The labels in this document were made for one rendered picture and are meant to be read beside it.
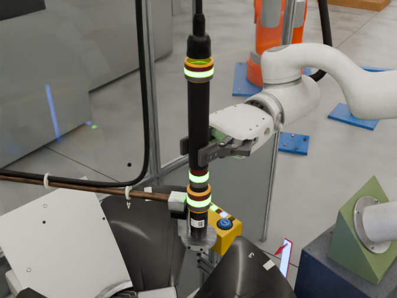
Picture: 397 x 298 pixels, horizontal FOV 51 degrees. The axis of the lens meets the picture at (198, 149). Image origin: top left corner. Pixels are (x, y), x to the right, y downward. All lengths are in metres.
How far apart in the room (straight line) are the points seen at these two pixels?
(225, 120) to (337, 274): 0.90
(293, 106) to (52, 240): 0.67
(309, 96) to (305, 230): 2.20
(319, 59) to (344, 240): 0.81
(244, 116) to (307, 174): 2.78
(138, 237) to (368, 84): 0.58
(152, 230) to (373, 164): 3.02
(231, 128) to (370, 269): 0.90
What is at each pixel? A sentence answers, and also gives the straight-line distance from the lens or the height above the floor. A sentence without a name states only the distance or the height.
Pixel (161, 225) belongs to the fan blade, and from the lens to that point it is 0.96.
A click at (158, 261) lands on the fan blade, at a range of 0.96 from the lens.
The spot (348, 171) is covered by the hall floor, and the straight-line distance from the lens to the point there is 3.65.
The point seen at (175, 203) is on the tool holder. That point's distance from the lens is 0.76.
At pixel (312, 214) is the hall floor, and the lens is 3.13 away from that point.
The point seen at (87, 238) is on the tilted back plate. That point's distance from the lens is 1.14.
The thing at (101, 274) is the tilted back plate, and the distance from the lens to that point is 1.15.
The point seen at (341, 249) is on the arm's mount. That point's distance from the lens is 1.50.
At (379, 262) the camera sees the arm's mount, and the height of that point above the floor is 0.98.
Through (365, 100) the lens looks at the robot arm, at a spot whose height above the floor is 1.70.
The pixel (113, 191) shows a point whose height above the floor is 1.54.
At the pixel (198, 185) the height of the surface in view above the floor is 1.59.
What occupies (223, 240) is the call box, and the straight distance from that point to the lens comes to 1.37.
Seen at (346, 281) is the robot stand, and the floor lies 0.93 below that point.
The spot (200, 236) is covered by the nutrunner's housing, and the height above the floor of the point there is 1.46.
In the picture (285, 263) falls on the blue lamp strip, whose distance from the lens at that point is 1.26.
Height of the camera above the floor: 2.03
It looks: 33 degrees down
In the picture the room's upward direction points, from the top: straight up
